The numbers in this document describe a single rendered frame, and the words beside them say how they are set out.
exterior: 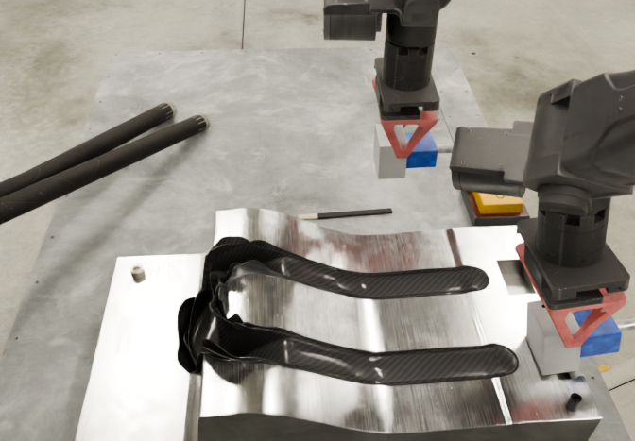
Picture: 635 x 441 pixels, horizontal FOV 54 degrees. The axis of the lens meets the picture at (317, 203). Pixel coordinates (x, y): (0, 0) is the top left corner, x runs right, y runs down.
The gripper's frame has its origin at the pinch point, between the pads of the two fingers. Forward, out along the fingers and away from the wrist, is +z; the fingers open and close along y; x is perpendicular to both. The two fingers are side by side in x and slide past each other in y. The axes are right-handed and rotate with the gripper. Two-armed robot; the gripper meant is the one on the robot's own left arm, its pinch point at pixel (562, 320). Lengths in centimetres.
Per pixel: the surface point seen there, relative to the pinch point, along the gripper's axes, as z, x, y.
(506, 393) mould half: 4.7, -6.6, 3.9
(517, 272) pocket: 5.3, 0.1, -13.6
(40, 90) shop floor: 40, -137, -208
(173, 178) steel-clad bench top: 0, -45, -41
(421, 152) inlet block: -6.3, -8.4, -25.7
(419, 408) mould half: 4.1, -15.2, 4.6
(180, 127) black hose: -5, -43, -48
